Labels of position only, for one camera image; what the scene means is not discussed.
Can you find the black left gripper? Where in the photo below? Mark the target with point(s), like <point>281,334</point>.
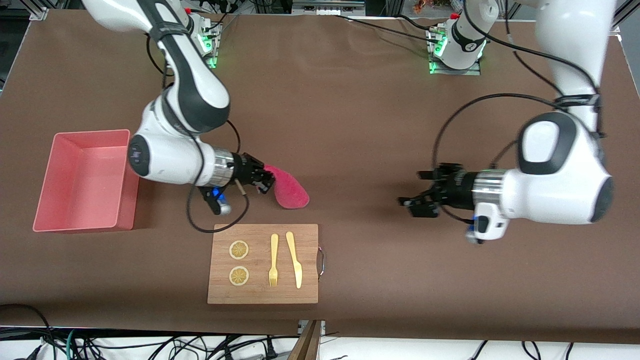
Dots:
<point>457,189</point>

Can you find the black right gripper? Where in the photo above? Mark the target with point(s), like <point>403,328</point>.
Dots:
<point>246,170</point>

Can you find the pink microfibre cloth grey edge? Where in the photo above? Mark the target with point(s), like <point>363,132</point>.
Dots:
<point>290,192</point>

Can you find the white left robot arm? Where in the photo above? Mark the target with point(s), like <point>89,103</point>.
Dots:
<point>550,195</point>

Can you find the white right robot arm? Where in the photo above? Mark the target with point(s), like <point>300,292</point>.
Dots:
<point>190,90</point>

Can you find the yellow plastic fork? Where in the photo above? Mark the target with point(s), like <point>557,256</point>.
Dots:
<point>274,245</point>

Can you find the yellow plastic knife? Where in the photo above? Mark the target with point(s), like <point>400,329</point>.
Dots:
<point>291,245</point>

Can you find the lemon slice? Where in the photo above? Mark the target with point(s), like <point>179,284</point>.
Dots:
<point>239,250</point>
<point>239,276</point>

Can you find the brown wooden beam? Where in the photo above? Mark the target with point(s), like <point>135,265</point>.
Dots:
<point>306,345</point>

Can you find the pink plastic bin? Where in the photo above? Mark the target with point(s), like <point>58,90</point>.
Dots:
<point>85,180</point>

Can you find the grey power strip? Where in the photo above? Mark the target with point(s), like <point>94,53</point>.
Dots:
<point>327,7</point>

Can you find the small metal clamp bracket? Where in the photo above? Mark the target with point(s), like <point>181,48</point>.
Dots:
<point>322,326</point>

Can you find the aluminium corner bracket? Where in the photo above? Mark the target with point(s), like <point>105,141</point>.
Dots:
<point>616,27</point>
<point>39,13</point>

